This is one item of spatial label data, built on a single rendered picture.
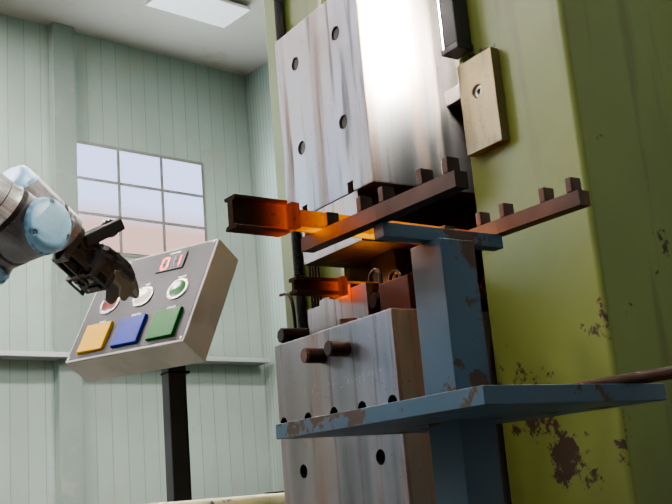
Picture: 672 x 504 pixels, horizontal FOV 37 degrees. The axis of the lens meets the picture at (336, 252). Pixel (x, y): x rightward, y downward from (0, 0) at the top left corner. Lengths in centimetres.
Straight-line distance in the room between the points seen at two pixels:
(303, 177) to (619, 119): 64
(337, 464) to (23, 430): 1080
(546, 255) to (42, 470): 1114
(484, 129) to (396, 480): 61
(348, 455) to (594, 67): 76
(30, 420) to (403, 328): 1100
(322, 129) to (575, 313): 64
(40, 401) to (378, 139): 1093
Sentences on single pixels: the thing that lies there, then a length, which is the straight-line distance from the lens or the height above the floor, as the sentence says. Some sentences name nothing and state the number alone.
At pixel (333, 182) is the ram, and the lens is 190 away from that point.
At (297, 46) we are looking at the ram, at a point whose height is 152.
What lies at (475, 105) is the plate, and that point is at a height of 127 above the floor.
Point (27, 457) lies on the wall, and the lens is 1246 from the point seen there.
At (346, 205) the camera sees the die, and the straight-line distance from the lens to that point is 186.
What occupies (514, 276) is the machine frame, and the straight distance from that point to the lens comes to 170.
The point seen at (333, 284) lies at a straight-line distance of 184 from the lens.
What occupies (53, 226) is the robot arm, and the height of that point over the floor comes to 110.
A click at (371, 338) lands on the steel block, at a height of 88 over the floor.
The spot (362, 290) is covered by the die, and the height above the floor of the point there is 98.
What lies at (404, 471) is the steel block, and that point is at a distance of 161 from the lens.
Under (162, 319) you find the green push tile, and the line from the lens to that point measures 216.
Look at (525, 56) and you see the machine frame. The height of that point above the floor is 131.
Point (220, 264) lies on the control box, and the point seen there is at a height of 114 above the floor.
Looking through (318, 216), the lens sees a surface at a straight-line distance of 135.
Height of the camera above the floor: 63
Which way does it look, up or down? 13 degrees up
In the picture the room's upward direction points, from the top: 5 degrees counter-clockwise
